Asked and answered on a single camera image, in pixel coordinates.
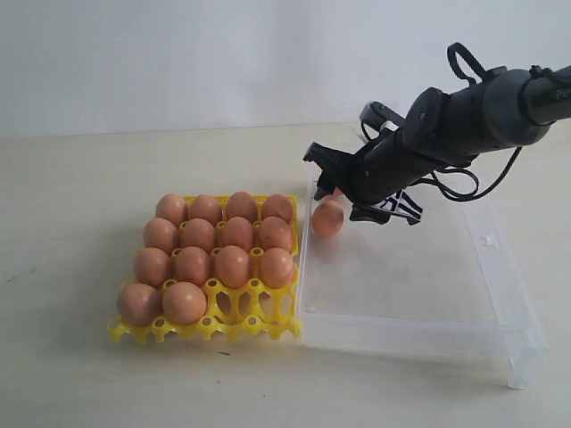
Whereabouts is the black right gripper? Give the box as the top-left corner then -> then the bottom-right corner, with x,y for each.
302,130 -> 442,226

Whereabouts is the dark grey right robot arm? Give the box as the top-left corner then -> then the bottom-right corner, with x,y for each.
303,66 -> 570,225

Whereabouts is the clear plastic container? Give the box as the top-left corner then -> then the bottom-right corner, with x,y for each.
295,186 -> 547,390

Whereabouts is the yellow plastic egg tray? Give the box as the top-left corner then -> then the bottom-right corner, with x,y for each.
107,194 -> 299,343

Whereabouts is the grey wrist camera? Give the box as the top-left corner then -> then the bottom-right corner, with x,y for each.
359,101 -> 405,132

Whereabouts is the black camera cable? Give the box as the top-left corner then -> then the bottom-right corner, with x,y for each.
359,42 -> 554,202

